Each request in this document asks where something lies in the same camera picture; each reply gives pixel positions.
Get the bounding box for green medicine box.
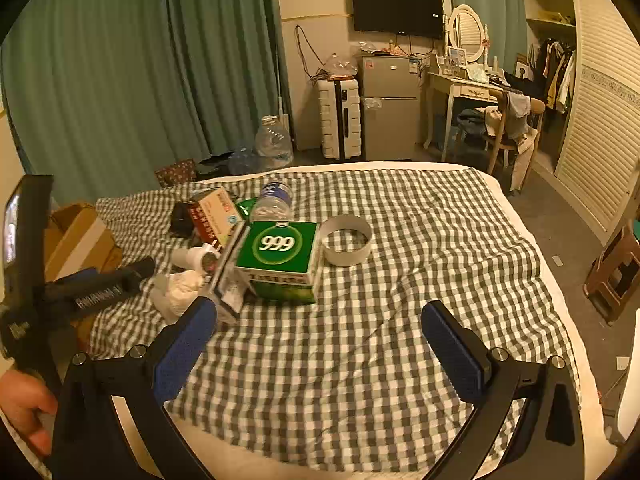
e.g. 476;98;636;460
235;220;322;306

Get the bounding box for white suitcase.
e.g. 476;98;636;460
316;76;362;158

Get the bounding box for black television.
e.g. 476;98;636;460
351;0;445;38

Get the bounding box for person's left hand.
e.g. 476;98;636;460
0;367;58;456

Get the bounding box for brown cardboard box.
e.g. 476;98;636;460
44;202;123;281

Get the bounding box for white louvered wardrobe door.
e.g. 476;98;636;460
552;0;640;241

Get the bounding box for white dressing table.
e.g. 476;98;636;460
424;55;506;153

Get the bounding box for crumpled white tissue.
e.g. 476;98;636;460
152;270;208;318

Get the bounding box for patterned gift bag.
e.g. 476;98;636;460
154;159;198;188

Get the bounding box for wooden chair with clothes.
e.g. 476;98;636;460
482;90;538;196

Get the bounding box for white tape ring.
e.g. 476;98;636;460
320;215;373;267

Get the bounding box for wide green curtain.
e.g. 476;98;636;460
0;0;291;206

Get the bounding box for checked blanket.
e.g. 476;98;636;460
87;167;583;463

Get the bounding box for tan and red medicine box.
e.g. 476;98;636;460
189;187;246;243

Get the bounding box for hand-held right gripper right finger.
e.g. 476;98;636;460
420;300;586;480

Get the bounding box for small white bottle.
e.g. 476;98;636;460
171;242;221;273

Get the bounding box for large clear water jug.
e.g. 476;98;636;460
255;115;294;171

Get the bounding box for brown wooden stool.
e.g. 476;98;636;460
582;225;640;326

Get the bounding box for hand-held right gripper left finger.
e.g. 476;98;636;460
50;296;218;480

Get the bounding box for black pouch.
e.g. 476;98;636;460
169;201;198;238

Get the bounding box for dark wall cable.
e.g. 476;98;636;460
295;24;327;81

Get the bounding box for black and white flat box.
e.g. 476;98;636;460
212;222;251;326

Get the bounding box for oval vanity mirror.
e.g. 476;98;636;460
446;4;488;66

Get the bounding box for clear plastic bag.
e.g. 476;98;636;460
322;52;358;78

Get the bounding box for hanging clothes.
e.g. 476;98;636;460
527;37;576;113

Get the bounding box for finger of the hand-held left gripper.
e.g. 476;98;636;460
45;256;157;295
50;280;143;320

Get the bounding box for silver refrigerator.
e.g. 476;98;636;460
359;54;423;161

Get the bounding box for clear water bottle blue label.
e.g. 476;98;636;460
250;180;294;223

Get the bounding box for black bag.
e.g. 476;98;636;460
197;152;236;176

